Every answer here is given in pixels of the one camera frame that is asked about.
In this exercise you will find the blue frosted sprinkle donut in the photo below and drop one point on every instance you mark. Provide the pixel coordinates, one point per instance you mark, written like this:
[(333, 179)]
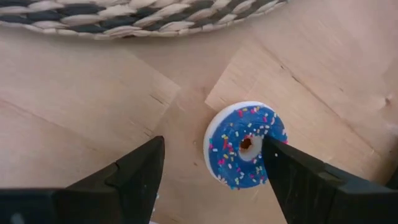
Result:
[(224, 133)]

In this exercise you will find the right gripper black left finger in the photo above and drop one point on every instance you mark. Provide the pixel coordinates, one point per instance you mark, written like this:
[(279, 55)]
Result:
[(118, 193)]

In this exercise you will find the round woven placemat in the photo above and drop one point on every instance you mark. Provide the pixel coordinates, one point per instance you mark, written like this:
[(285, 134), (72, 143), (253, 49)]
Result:
[(124, 18)]

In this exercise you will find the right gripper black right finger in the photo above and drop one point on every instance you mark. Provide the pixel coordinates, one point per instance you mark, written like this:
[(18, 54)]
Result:
[(311, 193)]

